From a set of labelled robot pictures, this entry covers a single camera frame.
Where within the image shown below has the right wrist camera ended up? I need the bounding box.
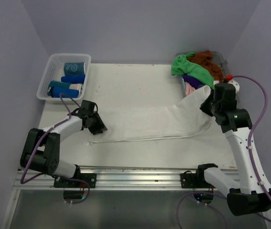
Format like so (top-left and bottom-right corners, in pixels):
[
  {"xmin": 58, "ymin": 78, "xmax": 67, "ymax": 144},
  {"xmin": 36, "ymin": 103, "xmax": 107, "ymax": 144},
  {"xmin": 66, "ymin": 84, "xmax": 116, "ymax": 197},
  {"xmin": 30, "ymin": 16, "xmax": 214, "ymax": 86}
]
[{"xmin": 223, "ymin": 74, "xmax": 240, "ymax": 93}]

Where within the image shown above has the clear plastic bin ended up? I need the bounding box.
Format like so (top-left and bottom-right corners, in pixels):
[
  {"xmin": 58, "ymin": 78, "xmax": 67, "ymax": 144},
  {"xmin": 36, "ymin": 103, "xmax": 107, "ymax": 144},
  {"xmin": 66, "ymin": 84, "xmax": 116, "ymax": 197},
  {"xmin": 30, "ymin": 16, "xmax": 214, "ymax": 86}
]
[{"xmin": 175, "ymin": 51, "xmax": 239, "ymax": 103}]

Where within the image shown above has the pink towel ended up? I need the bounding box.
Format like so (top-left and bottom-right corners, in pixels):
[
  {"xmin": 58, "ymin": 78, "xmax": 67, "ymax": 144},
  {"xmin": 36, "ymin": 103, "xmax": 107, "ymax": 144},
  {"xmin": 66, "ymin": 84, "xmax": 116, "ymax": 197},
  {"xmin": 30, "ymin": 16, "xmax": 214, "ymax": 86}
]
[{"xmin": 185, "ymin": 83, "xmax": 196, "ymax": 96}]

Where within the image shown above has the white plastic basket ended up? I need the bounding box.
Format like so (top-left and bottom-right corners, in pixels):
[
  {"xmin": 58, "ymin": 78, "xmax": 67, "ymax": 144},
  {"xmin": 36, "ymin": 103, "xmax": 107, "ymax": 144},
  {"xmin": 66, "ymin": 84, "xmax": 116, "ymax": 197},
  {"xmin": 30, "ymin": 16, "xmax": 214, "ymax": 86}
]
[{"xmin": 36, "ymin": 53, "xmax": 91, "ymax": 103}]

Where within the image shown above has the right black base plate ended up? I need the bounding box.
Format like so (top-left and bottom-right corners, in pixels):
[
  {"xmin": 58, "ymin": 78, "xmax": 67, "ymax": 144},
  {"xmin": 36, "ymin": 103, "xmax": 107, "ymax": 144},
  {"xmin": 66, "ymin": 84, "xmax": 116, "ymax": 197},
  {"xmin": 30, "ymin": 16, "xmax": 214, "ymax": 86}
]
[{"xmin": 180, "ymin": 170, "xmax": 211, "ymax": 189}]

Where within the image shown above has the brown towel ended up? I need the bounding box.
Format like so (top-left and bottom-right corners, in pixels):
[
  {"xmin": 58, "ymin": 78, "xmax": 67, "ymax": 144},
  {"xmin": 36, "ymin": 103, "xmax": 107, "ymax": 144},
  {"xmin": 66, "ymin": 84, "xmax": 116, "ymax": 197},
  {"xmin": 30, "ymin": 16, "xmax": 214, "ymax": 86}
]
[{"xmin": 187, "ymin": 50, "xmax": 224, "ymax": 83}]

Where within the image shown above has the blue rolled towel front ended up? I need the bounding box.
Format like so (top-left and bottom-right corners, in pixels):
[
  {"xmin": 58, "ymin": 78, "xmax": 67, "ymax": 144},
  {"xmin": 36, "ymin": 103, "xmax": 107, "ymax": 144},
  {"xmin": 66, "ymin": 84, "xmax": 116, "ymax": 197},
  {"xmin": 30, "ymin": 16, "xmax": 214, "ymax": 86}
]
[{"xmin": 47, "ymin": 86, "xmax": 80, "ymax": 98}]

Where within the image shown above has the dark blue rolled towel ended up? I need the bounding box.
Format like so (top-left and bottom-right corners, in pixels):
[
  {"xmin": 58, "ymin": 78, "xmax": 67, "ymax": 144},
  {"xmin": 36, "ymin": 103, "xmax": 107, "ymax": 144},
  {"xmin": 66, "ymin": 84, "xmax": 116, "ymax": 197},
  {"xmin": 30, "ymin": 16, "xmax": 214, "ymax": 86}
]
[{"xmin": 61, "ymin": 74, "xmax": 86, "ymax": 84}]

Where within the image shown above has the purple cable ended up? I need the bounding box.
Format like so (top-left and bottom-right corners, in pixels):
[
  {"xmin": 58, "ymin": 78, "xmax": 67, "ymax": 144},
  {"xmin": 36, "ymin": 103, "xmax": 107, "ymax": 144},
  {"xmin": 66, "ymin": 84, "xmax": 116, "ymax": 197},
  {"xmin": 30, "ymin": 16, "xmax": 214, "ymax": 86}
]
[
  {"xmin": 175, "ymin": 75, "xmax": 271, "ymax": 229},
  {"xmin": 20, "ymin": 93, "xmax": 81, "ymax": 185}
]

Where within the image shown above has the purple towel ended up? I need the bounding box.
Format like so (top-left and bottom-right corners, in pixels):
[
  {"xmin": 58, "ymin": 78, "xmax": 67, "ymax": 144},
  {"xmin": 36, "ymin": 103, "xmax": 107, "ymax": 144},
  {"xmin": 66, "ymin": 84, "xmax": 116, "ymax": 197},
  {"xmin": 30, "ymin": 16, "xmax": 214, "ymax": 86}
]
[{"xmin": 182, "ymin": 74, "xmax": 205, "ymax": 89}]

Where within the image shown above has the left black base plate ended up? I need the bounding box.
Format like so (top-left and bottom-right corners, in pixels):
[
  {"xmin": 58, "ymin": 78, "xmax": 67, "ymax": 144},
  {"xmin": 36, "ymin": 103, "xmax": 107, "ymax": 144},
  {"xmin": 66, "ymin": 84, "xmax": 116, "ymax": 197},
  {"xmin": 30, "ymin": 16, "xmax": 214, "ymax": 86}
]
[{"xmin": 54, "ymin": 173, "xmax": 97, "ymax": 188}]

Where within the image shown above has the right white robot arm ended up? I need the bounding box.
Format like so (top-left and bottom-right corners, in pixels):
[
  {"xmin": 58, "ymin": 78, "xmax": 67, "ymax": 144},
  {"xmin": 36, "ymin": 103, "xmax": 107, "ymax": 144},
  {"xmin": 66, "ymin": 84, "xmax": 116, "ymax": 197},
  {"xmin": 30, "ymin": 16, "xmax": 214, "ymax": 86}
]
[{"xmin": 195, "ymin": 83, "xmax": 271, "ymax": 216}]

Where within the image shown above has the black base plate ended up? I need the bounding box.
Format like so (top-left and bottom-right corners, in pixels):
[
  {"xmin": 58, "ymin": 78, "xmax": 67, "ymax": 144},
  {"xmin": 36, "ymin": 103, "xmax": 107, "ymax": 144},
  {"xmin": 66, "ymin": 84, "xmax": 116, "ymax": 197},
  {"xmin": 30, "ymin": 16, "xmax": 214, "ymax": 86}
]
[
  {"xmin": 180, "ymin": 170, "xmax": 211, "ymax": 189},
  {"xmin": 54, "ymin": 173, "xmax": 97, "ymax": 188}
]

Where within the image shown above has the white towel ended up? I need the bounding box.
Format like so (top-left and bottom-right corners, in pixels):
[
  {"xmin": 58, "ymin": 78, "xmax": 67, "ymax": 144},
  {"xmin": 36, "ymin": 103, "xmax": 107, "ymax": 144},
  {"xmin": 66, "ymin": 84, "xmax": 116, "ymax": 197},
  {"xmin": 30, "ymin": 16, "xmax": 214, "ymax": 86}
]
[{"xmin": 85, "ymin": 86, "xmax": 212, "ymax": 146}]

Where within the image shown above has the green towel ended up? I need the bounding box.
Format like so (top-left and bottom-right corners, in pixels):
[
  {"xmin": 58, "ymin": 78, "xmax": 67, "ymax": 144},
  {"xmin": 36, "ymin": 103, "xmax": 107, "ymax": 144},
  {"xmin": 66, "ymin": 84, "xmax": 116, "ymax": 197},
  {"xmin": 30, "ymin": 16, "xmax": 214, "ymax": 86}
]
[{"xmin": 171, "ymin": 52, "xmax": 214, "ymax": 89}]

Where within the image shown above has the aluminium mounting rail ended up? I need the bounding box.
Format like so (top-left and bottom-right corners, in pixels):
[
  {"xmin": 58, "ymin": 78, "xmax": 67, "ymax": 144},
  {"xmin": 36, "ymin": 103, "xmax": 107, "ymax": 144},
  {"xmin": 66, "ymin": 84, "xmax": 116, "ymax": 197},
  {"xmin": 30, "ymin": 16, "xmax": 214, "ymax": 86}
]
[{"xmin": 13, "ymin": 167, "xmax": 239, "ymax": 191}]

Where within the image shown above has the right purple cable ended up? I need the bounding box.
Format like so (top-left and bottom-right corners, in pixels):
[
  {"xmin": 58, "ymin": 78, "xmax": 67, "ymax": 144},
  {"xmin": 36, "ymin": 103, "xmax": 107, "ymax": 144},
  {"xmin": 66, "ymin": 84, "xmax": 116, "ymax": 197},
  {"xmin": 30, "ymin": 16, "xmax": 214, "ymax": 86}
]
[{"xmin": 175, "ymin": 75, "xmax": 271, "ymax": 229}]

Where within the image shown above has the teal and cream rolled towel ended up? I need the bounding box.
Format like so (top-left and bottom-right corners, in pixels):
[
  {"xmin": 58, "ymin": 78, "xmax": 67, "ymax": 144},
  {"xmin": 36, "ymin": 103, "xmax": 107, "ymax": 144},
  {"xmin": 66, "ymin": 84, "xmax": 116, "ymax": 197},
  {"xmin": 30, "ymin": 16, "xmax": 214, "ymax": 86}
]
[{"xmin": 48, "ymin": 81, "xmax": 83, "ymax": 90}]

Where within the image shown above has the teal rolled towel with swirl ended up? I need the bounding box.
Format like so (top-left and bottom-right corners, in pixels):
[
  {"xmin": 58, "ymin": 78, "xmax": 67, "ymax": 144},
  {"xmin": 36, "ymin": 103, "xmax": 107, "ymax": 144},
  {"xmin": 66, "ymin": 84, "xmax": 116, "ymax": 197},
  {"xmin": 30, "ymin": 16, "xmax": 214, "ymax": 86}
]
[{"xmin": 64, "ymin": 62, "xmax": 86, "ymax": 76}]

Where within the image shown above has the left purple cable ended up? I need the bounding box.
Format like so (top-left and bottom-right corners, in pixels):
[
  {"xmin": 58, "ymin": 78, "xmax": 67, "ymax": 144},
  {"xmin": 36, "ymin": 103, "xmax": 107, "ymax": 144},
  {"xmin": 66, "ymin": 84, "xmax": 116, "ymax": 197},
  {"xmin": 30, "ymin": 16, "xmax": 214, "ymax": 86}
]
[{"xmin": 20, "ymin": 93, "xmax": 81, "ymax": 185}]

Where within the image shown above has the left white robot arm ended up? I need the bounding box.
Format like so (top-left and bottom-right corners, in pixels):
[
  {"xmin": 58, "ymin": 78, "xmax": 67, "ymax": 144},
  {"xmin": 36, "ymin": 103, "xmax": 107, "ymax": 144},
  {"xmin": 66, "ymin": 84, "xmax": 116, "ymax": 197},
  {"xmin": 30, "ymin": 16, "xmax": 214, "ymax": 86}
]
[{"xmin": 20, "ymin": 100, "xmax": 107, "ymax": 187}]

